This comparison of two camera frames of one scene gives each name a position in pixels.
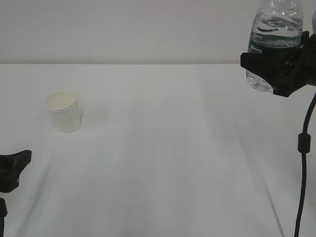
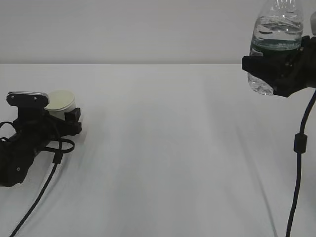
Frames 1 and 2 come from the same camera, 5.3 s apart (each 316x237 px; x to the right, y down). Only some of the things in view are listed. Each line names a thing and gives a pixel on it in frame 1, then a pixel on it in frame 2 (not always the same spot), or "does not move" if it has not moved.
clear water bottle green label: (276, 23) does not move
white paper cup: (65, 110) does not move
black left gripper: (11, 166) → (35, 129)
